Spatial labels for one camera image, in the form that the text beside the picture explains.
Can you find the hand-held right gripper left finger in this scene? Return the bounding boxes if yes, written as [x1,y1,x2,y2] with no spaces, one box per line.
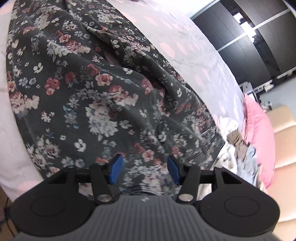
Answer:
[47,153,123,205]

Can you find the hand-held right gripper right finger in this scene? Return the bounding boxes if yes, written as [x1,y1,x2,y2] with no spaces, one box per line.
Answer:
[166,155,244,204]

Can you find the dark floral garment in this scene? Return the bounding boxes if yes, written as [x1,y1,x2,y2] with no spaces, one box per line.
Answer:
[6,0,225,197]

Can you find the brown striped garment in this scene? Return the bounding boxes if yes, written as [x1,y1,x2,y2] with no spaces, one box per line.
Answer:
[227,130,249,158]

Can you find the white garment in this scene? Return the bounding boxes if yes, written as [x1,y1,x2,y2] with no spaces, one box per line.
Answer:
[211,116,243,174]

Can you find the light blue garment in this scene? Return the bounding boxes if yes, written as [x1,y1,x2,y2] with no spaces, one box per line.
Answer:
[236,144,262,188]

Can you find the pink pillow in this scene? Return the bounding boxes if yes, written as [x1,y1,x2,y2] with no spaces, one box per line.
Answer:
[242,93,277,190]

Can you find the white nightstand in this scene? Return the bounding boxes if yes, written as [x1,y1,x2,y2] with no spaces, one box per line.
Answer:
[239,79,275,114]

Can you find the cream padded headboard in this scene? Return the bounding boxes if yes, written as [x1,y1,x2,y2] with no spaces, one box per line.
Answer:
[264,105,296,232]

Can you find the dark sliding door wardrobe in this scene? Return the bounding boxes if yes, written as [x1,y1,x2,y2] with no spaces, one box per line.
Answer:
[190,0,296,92]

